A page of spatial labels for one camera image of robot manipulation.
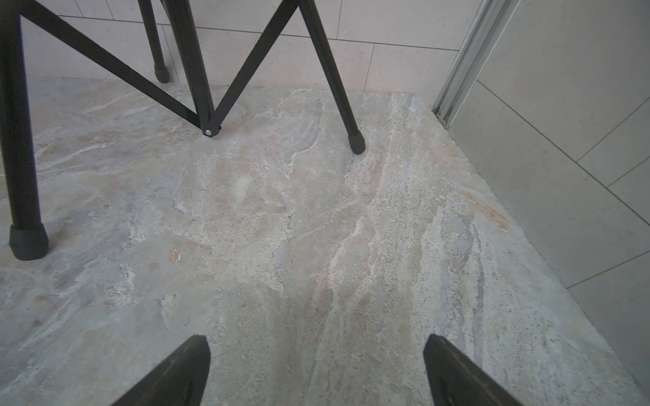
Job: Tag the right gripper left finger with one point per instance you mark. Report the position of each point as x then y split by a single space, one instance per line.
180 379

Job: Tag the aluminium corner post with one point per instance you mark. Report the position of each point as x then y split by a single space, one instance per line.
485 30

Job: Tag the black music stand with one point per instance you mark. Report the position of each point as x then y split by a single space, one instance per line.
28 238

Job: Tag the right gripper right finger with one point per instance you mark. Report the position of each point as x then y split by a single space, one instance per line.
454 379

